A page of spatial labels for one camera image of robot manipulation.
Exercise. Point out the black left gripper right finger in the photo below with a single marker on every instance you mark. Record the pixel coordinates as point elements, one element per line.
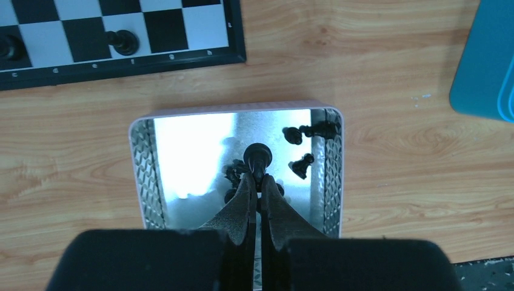
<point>284,221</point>

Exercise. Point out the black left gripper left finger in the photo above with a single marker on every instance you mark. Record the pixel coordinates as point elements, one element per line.
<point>238,216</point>

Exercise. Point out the black chess piece in tray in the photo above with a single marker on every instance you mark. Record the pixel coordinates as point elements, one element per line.
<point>324,129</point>
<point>299,167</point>

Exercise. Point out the black chess piece on board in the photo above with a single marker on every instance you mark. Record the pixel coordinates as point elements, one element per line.
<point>123,42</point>
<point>12,48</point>

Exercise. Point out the silver metal tray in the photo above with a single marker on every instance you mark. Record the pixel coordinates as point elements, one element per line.
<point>188,162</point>

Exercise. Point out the blue plastic bin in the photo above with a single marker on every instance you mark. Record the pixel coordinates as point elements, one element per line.
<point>483,83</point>

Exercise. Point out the black and white chessboard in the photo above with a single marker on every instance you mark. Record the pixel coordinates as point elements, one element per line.
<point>53,42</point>

